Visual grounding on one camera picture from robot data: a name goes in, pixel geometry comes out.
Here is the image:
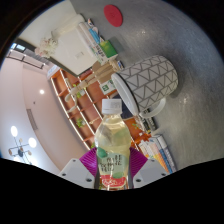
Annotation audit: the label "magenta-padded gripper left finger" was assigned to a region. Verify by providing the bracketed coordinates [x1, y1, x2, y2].
[57, 148, 99, 189]

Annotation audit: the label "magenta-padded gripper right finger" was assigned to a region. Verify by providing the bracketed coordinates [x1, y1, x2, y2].
[128, 147, 170, 188]

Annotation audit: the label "clear drink bottle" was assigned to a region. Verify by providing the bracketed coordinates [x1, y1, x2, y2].
[94, 98, 131, 191]

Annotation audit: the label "ceiling lights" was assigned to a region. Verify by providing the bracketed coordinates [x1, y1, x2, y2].
[8, 88, 46, 161]

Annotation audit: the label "orange wooden bookshelf unit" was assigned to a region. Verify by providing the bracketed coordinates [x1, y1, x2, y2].
[49, 64, 151, 151]

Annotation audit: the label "ceiling air vent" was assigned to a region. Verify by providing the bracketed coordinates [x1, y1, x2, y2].
[26, 108, 39, 132]

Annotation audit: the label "white mug with triangle pattern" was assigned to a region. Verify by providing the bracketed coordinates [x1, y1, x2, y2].
[110, 54, 179, 119]

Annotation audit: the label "green and white carton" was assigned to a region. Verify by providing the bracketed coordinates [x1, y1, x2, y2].
[99, 79, 117, 94]

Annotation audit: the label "small green box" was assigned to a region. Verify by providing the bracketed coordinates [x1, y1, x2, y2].
[94, 39, 119, 66]

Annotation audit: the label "stack of white papers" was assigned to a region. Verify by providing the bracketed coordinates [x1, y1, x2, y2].
[77, 21, 101, 51]

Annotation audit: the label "white vase with pink flowers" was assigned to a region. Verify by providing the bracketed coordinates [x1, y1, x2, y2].
[34, 13, 86, 58]

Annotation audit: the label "flat round red coaster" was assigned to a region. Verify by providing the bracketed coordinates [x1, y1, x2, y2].
[103, 4, 124, 28]

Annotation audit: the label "small white wall switch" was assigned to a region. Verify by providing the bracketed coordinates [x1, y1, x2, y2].
[74, 51, 86, 60]

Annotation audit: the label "black ceiling track rail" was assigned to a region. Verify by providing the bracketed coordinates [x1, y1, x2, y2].
[6, 53, 46, 70]

